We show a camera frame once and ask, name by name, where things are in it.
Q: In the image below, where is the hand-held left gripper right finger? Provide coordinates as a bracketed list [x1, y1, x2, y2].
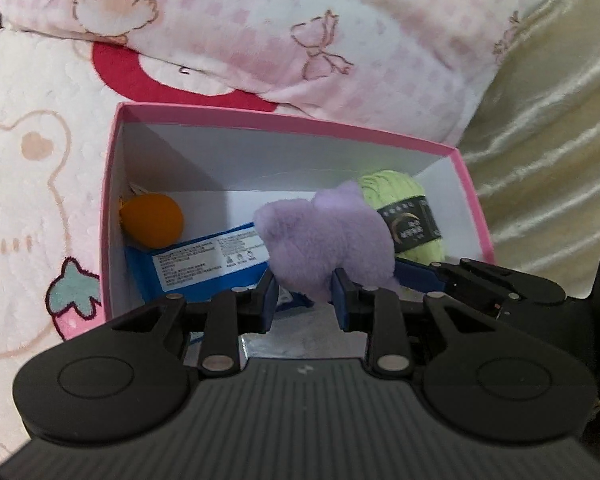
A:
[331, 269, 496, 376]

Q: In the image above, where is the orange ball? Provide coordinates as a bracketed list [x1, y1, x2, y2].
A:
[119, 194, 185, 250]

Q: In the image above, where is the purple plush toy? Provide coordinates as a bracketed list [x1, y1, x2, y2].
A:
[252, 180, 403, 306]

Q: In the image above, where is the pink cardboard box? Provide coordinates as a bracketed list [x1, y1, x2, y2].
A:
[100, 101, 496, 356]

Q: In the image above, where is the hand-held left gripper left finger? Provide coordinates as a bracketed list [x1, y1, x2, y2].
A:
[112, 270, 281, 376]

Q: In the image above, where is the pink printed pillow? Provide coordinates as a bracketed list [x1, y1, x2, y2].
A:
[0, 0, 538, 146]

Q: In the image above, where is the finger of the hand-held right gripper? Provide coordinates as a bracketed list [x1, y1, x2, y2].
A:
[394, 257, 567, 318]

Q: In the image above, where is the green yarn ball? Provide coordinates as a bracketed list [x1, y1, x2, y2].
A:
[356, 170, 447, 265]

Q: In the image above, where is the cream satin cloth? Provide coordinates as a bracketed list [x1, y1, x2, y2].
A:
[455, 0, 600, 306]

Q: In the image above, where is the blue wipes packet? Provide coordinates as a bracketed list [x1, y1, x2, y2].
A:
[126, 224, 311, 311]

